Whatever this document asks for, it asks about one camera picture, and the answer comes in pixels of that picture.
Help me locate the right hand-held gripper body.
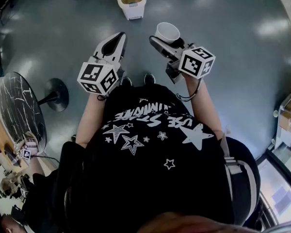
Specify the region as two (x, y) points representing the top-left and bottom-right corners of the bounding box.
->
(165, 43), (216, 85)

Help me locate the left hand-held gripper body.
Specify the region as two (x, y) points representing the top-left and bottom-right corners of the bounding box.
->
(77, 55), (126, 97)

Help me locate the white paper cup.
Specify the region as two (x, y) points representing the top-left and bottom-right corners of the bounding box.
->
(154, 22), (181, 46)

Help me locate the white trash bin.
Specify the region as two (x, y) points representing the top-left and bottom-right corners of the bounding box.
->
(115, 0), (146, 21)

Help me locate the person's right forearm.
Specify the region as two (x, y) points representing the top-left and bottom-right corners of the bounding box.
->
(184, 77), (224, 140)

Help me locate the person's left forearm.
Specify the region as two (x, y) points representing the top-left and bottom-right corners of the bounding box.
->
(76, 91), (108, 148)

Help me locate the person's black right shoe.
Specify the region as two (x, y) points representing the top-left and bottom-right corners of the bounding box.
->
(144, 73), (156, 85)

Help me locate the black round marble table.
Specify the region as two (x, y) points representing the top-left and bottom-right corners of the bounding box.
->
(0, 71), (70, 155)

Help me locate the spare hand-held gripper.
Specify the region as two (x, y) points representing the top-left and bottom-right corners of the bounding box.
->
(14, 132), (40, 160)

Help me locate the black star-print T-shirt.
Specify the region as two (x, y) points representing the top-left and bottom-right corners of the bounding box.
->
(24, 83), (261, 233)

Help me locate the white shelf cabinet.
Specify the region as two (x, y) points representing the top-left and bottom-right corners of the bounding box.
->
(272, 93), (291, 153)

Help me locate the wooden board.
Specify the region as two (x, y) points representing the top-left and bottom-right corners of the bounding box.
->
(0, 115), (23, 172)

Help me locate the grey backpack strap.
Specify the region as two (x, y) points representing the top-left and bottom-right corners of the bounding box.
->
(219, 129), (258, 215)

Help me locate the glass window wall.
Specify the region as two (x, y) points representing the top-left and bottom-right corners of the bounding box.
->
(256, 151), (291, 231)

